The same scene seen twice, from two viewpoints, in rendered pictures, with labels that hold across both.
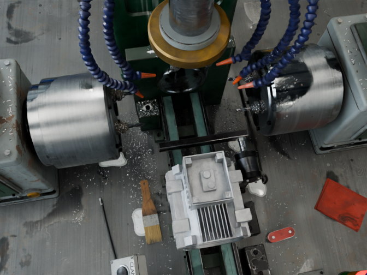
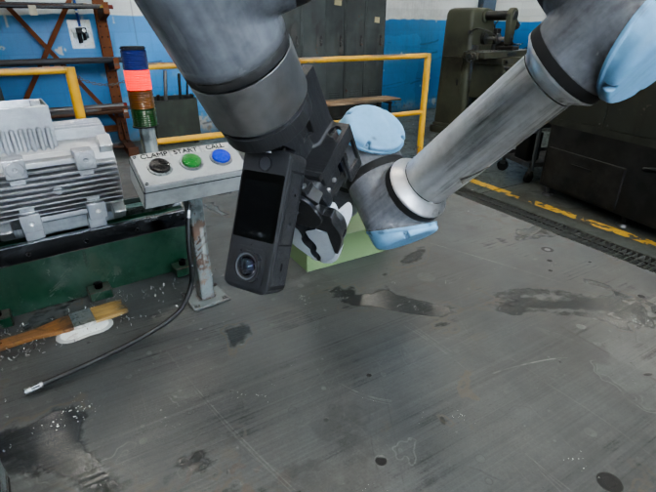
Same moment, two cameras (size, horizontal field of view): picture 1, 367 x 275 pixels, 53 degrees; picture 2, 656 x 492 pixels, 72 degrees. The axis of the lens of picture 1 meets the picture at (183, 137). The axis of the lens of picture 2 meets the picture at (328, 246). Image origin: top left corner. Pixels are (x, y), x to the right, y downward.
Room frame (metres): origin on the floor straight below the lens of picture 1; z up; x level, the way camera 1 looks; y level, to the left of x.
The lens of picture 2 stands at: (0.02, 0.84, 1.26)
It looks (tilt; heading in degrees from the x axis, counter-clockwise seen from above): 26 degrees down; 249
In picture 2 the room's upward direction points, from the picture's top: straight up
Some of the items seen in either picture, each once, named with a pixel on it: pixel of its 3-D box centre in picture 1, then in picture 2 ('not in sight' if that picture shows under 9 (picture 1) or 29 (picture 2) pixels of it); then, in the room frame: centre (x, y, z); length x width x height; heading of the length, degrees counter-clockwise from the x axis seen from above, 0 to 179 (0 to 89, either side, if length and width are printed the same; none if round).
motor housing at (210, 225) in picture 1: (206, 204); (51, 177); (0.20, -0.08, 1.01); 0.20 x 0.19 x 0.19; 14
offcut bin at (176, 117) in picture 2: not in sight; (173, 106); (-0.23, -4.93, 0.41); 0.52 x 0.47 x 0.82; 10
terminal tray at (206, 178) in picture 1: (206, 181); (9, 127); (0.24, -0.07, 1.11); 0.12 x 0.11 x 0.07; 14
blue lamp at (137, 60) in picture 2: not in sight; (134, 60); (0.04, -0.43, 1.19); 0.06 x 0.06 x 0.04
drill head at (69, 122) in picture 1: (61, 122); not in sight; (0.39, 0.34, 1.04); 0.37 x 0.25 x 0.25; 105
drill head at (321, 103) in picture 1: (298, 88); not in sight; (0.57, -0.32, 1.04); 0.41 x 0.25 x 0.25; 105
